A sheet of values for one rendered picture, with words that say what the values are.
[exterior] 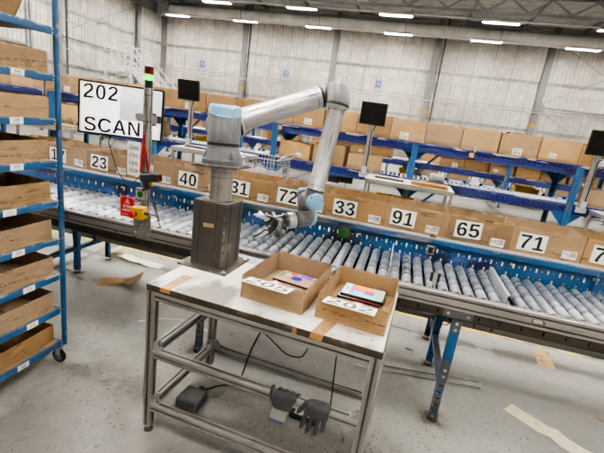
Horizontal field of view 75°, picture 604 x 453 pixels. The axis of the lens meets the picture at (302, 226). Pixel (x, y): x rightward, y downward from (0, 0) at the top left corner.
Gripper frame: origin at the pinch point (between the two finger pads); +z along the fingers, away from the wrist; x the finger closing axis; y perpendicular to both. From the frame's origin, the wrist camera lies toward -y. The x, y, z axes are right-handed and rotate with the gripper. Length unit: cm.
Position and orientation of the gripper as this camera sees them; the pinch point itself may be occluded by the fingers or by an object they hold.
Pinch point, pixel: (253, 226)
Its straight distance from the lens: 210.3
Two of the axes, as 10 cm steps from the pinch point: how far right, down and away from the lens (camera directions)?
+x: 1.3, -8.1, -5.7
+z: -9.2, 1.2, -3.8
